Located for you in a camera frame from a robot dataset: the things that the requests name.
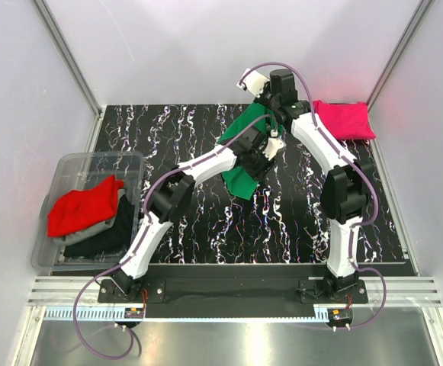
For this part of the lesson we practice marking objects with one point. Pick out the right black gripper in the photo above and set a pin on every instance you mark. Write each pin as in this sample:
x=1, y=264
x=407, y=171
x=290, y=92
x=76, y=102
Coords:
x=260, y=100

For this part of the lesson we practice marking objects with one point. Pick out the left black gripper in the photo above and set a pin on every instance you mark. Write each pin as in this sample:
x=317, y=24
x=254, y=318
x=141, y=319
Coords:
x=264, y=168

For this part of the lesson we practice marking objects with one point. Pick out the green t shirt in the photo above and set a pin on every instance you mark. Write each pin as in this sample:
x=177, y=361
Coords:
x=253, y=125

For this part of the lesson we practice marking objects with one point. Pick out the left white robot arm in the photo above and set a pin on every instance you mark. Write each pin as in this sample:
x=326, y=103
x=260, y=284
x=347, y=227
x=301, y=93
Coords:
x=170, y=195

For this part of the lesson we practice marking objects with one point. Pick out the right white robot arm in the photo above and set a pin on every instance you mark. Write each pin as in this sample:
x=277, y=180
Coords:
x=347, y=189

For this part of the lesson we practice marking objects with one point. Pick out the black marble pattern mat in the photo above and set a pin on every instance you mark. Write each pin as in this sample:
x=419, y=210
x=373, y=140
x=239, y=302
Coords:
x=281, y=223

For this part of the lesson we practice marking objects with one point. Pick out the folded pink t shirt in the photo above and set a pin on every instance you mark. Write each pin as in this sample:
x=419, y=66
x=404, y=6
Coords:
x=345, y=121

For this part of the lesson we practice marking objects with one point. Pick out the black t shirt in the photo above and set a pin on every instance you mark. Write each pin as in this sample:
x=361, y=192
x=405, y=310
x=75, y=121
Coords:
x=112, y=241

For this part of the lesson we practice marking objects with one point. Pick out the clear plastic bin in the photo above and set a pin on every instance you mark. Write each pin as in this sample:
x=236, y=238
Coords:
x=82, y=171

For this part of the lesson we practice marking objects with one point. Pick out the red t shirt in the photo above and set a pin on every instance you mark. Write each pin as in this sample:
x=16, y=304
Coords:
x=79, y=210

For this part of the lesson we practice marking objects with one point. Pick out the right orange connector block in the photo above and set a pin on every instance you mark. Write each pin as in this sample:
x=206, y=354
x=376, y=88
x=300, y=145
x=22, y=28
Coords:
x=345, y=314

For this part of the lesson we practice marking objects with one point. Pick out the orange connector block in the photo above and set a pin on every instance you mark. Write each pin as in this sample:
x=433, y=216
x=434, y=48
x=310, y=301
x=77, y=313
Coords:
x=134, y=313
x=345, y=314

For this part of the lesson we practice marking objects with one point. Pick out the left orange connector block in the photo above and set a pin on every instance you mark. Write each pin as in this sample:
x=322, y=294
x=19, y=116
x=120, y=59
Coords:
x=134, y=313

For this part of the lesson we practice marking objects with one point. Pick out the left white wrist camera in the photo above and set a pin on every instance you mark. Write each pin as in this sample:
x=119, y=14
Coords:
x=275, y=145

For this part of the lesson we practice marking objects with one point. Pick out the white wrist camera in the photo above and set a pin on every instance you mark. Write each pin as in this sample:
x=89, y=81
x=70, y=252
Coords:
x=253, y=83
x=275, y=145

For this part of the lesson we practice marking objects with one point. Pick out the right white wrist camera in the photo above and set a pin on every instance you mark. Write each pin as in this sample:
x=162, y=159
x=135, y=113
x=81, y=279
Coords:
x=253, y=83

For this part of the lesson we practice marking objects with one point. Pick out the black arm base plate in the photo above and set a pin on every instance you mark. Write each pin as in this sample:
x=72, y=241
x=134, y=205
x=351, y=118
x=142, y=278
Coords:
x=304, y=283

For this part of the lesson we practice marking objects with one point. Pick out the right aluminium frame post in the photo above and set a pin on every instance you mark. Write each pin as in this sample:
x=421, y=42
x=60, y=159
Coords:
x=406, y=37

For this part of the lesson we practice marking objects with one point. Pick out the aluminium frame post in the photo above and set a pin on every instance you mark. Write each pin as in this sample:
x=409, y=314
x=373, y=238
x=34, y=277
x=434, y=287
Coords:
x=406, y=37
x=62, y=46

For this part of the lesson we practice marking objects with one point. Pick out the white slotted cable duct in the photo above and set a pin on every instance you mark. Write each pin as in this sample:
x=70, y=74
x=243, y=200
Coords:
x=159, y=314

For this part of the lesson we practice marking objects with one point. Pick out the left aluminium frame post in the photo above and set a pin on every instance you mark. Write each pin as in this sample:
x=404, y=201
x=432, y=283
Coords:
x=62, y=46

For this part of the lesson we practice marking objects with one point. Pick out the aluminium front rail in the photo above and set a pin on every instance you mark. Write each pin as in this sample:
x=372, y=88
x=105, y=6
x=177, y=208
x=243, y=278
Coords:
x=396, y=291

